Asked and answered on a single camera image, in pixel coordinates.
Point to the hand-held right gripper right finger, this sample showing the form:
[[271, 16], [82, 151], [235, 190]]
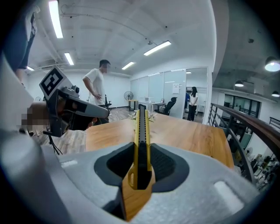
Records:
[[197, 186]]

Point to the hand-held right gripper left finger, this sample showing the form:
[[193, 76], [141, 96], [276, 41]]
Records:
[[83, 175]]

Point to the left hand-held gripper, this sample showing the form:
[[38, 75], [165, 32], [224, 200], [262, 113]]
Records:
[[55, 105]]

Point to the yellow black utility knife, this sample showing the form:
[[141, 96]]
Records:
[[142, 140]]

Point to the black office chair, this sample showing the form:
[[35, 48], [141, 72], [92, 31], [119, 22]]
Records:
[[107, 102], [169, 106]]

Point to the standing fan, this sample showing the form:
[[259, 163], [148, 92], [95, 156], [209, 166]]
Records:
[[128, 95]]

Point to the small wooden desk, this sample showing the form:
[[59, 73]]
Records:
[[132, 101]]

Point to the wooden table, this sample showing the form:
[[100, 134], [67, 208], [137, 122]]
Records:
[[186, 135]]

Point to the long ceiling light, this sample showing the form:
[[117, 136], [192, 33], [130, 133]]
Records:
[[157, 47], [128, 65], [69, 58], [55, 18]]

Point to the white desk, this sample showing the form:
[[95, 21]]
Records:
[[151, 103]]

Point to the dark metal railing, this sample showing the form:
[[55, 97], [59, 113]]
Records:
[[251, 124]]

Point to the person's dark shirt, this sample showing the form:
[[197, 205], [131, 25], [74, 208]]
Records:
[[17, 39]]

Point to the black pendant lamp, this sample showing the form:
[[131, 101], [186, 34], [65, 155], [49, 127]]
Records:
[[275, 94], [272, 64], [239, 83]]

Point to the grey gripper camera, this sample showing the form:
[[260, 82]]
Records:
[[73, 90]]

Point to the glass partition wall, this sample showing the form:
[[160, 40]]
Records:
[[157, 87]]

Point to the white wall notice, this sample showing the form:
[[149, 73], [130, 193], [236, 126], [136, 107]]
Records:
[[176, 88]]

